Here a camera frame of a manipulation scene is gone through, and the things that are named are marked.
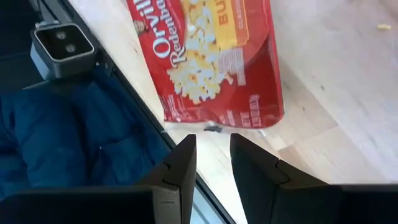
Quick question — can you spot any red popcorn bag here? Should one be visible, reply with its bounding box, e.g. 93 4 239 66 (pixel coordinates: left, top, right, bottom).
126 0 285 130

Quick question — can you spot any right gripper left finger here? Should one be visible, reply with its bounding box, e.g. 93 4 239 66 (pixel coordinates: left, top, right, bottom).
0 133 198 224

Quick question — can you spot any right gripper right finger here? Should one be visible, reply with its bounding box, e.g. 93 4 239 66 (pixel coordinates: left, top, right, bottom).
229 133 398 224

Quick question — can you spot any black table-level camera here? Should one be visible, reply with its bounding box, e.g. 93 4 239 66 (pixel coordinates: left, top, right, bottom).
30 22 98 81

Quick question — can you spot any blue jacket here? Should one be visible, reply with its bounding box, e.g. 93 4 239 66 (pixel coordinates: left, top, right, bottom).
0 65 177 202

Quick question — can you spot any black metal table frame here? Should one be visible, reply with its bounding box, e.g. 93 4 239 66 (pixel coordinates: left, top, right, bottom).
29 0 237 224

